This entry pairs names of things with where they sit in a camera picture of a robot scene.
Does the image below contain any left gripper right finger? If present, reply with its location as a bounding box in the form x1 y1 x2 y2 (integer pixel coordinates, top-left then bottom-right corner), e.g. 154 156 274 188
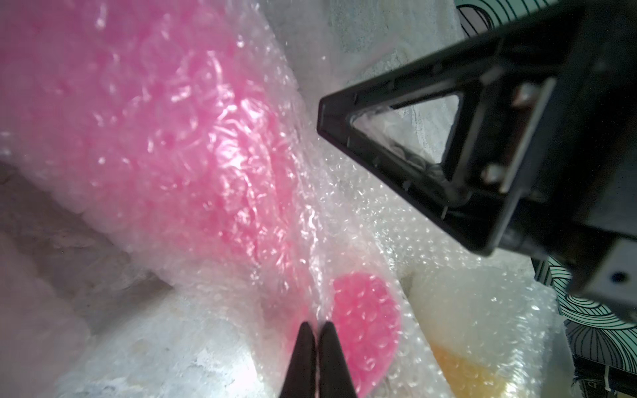
318 322 358 398

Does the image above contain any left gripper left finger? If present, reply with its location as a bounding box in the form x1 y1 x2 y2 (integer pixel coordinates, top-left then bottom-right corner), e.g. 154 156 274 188
279 322 317 398

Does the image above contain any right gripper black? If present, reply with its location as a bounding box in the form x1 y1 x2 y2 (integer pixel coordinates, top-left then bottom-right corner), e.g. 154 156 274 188
497 1 636 323

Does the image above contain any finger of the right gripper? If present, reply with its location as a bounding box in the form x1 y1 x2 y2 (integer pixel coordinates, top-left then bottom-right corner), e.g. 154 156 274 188
317 29 557 256

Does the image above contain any bubble wrap sheet of yellow glass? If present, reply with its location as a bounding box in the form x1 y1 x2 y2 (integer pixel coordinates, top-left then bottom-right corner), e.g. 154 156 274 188
401 253 581 397

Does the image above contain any bubble wrap sheet of pink glass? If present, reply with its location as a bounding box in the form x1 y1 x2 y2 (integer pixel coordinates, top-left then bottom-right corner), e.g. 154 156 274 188
0 0 563 398

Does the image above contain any pink wine glass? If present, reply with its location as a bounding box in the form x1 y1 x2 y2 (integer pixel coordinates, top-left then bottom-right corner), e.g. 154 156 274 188
1 1 401 397

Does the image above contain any yellow wine glass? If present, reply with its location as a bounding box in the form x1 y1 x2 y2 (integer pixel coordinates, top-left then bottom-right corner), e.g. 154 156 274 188
431 343 509 398

